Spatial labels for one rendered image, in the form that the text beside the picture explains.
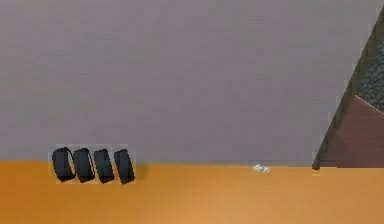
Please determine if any small white crumpled object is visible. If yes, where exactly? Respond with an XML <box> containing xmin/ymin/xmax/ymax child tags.
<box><xmin>252</xmin><ymin>163</ymin><xmax>271</xmax><ymax>174</ymax></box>

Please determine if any dark olive door frame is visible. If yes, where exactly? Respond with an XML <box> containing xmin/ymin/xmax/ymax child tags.
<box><xmin>311</xmin><ymin>7</ymin><xmax>384</xmax><ymax>171</ymax></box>

